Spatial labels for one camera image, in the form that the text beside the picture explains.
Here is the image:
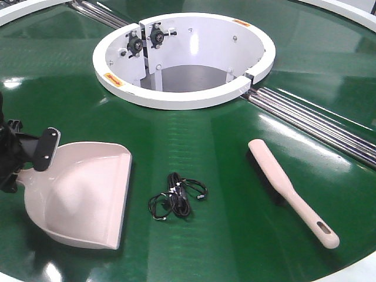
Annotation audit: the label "black cable bundle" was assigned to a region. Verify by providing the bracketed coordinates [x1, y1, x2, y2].
[147, 172, 209, 222]

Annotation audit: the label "beige plastic dustpan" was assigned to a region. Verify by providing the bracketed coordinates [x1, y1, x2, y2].
[17, 142, 132, 250]

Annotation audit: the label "white outer conveyor rim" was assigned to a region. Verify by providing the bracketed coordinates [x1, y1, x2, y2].
[1, 0, 375, 32]

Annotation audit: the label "chrome conveyor rollers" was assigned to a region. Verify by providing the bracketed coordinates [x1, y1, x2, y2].
[241, 88, 375, 169]
[68, 1, 129, 29]

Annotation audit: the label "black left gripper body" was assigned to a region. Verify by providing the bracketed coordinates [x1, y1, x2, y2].
[1, 93, 39, 193]

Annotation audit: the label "orange warning sticker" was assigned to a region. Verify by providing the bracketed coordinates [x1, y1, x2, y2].
[232, 19, 251, 27]
[104, 72, 124, 88]

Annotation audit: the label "orange warning sticker front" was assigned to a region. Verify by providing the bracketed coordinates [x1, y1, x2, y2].
[104, 72, 124, 88]

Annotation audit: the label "black bearing mount left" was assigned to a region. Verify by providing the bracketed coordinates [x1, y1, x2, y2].
[120, 31, 143, 58]

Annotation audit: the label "white inner conveyor ring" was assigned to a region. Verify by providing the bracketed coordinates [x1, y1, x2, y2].
[92, 12, 277, 110]

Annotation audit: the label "beige hand brush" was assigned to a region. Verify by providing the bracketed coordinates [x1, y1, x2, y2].
[248, 139, 340, 249]

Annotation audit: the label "black bearing mount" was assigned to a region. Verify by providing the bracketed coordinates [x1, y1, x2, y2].
[147, 22, 177, 49]
[120, 31, 143, 58]

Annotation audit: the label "chrome conveyor rollers right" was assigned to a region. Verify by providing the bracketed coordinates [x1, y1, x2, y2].
[241, 88, 375, 169]

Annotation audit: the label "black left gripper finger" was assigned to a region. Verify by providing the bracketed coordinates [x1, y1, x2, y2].
[32, 127, 61, 172]

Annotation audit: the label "chrome conveyor rollers left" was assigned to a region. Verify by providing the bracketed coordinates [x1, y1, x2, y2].
[68, 1, 129, 29]

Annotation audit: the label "black bearing mount right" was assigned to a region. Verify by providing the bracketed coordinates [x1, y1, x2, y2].
[147, 22, 177, 49]

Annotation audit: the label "orange warning sticker rear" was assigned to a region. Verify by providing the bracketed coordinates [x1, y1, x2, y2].
[232, 19, 251, 27]

